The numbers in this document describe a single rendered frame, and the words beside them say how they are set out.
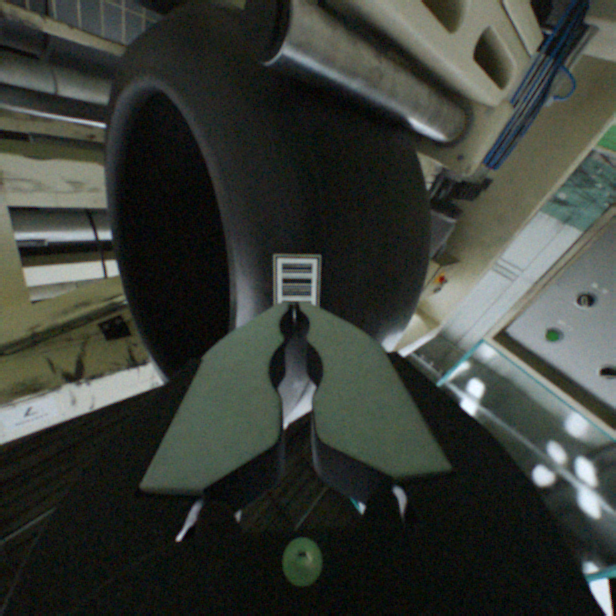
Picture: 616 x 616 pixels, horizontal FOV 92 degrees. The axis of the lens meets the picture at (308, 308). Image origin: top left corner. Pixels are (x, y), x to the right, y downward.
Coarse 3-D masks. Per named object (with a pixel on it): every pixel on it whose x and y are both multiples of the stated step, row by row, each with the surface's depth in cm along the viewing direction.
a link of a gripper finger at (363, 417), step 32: (320, 320) 11; (320, 352) 9; (352, 352) 9; (384, 352) 9; (320, 384) 8; (352, 384) 8; (384, 384) 8; (320, 416) 7; (352, 416) 7; (384, 416) 7; (416, 416) 7; (320, 448) 7; (352, 448) 6; (384, 448) 6; (416, 448) 6; (352, 480) 7; (384, 480) 6; (416, 480) 6
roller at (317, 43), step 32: (256, 0) 20; (288, 0) 19; (256, 32) 20; (288, 32) 20; (320, 32) 21; (352, 32) 24; (288, 64) 22; (320, 64) 23; (352, 64) 24; (384, 64) 27; (352, 96) 27; (384, 96) 29; (416, 96) 32; (416, 128) 37; (448, 128) 40
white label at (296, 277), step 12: (276, 264) 25; (288, 264) 25; (300, 264) 26; (312, 264) 26; (276, 276) 26; (288, 276) 26; (300, 276) 26; (312, 276) 26; (276, 288) 26; (288, 288) 26; (300, 288) 26; (312, 288) 26; (276, 300) 26; (288, 300) 26; (300, 300) 27; (312, 300) 27
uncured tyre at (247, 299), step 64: (128, 64) 36; (192, 64) 27; (256, 64) 25; (128, 128) 45; (192, 128) 28; (256, 128) 25; (320, 128) 26; (384, 128) 33; (128, 192) 59; (192, 192) 68; (256, 192) 25; (320, 192) 25; (384, 192) 31; (128, 256) 58; (192, 256) 73; (256, 256) 26; (384, 256) 31; (192, 320) 70; (384, 320) 36
